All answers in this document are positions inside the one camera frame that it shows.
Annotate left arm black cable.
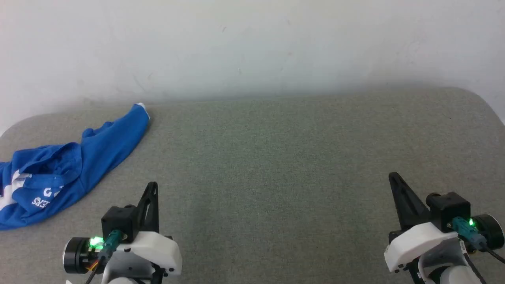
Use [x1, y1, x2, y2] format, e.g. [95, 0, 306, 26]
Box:
[84, 230, 124, 284]

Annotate blue and white basketball shorts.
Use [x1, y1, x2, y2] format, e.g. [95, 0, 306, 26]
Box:
[0, 103, 151, 231]

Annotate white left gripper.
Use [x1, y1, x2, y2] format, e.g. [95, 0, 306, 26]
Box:
[112, 181, 183, 277]

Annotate grey fabric sofa seat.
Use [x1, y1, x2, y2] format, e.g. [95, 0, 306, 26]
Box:
[0, 87, 505, 284]

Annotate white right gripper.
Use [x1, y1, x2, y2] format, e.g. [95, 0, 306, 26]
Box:
[385, 172, 460, 273]

